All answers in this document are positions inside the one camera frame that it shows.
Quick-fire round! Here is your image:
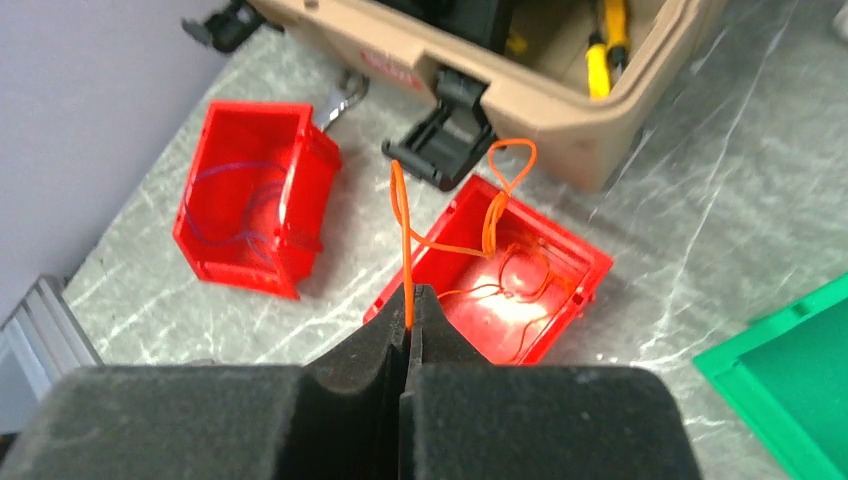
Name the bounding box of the green plastic bin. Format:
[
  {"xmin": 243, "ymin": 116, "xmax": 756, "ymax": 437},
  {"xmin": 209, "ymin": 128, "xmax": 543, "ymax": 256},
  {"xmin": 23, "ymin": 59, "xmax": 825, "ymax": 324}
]
[{"xmin": 693, "ymin": 276, "xmax": 847, "ymax": 479}]

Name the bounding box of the yellow tool in toolbox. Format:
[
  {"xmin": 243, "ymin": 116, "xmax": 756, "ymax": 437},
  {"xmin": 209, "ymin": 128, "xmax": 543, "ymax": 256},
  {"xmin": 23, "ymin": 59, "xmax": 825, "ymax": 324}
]
[{"xmin": 585, "ymin": 0, "xmax": 631, "ymax": 100}]

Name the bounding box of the tan open toolbox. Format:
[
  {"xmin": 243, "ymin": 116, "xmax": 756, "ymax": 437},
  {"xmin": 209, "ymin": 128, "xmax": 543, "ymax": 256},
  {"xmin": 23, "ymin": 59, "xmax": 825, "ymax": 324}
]
[{"xmin": 182, "ymin": 0, "xmax": 730, "ymax": 193}]

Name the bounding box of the red bin left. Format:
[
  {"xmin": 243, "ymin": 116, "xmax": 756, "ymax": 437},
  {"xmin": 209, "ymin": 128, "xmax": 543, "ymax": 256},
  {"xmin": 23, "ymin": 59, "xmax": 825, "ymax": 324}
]
[{"xmin": 172, "ymin": 100, "xmax": 342, "ymax": 300}]

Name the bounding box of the red bin centre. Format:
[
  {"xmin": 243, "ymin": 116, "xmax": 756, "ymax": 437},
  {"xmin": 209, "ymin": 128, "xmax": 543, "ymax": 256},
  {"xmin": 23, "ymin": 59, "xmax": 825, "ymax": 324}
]
[{"xmin": 362, "ymin": 173, "xmax": 615, "ymax": 367}]

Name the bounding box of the black toolbox tray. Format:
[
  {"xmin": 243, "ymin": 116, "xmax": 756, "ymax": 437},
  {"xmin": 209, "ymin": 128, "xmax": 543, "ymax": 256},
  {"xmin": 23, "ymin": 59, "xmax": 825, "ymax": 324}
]
[{"xmin": 381, "ymin": 0, "xmax": 516, "ymax": 54}]

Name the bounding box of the purple cable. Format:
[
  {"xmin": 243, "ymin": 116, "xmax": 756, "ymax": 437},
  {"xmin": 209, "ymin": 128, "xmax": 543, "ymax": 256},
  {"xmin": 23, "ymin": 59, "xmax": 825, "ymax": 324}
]
[{"xmin": 182, "ymin": 160, "xmax": 289, "ymax": 263}]

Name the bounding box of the metal wrench on table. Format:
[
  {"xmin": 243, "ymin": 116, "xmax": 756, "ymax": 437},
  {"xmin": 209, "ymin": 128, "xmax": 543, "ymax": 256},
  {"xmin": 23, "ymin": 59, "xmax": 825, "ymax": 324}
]
[{"xmin": 312, "ymin": 69, "xmax": 370, "ymax": 132}]

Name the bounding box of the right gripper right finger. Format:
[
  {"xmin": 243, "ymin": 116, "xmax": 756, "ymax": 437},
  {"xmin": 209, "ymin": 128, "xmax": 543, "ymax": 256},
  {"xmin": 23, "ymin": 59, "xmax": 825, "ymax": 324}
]
[{"xmin": 407, "ymin": 285, "xmax": 491, "ymax": 397}]

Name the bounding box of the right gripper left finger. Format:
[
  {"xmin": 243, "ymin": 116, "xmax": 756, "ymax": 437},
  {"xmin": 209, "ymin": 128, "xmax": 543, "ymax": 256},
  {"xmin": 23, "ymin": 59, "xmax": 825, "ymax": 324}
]
[{"xmin": 301, "ymin": 287, "xmax": 409, "ymax": 479}]

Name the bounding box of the red bin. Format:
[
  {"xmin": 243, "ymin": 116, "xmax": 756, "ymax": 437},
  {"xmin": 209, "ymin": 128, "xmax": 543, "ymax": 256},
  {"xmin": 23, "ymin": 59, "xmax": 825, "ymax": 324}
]
[
  {"xmin": 362, "ymin": 173, "xmax": 615, "ymax": 367},
  {"xmin": 172, "ymin": 100, "xmax": 342, "ymax": 300}
]

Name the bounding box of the orange cable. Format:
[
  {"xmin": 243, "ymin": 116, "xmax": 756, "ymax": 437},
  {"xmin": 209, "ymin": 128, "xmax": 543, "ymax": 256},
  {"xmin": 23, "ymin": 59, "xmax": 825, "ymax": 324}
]
[{"xmin": 388, "ymin": 137, "xmax": 578, "ymax": 366}]

